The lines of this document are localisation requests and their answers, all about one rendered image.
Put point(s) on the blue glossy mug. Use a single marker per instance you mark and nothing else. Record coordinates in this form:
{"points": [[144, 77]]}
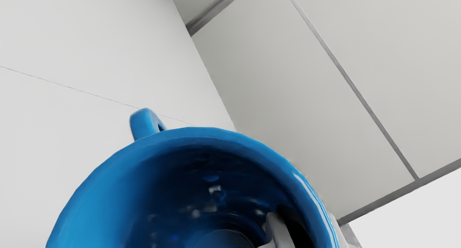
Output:
{"points": [[144, 176]]}

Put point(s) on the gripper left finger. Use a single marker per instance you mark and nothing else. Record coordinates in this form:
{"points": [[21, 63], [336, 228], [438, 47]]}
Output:
{"points": [[276, 231]]}

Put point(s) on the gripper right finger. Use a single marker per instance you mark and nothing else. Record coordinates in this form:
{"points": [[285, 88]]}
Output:
{"points": [[347, 238]]}

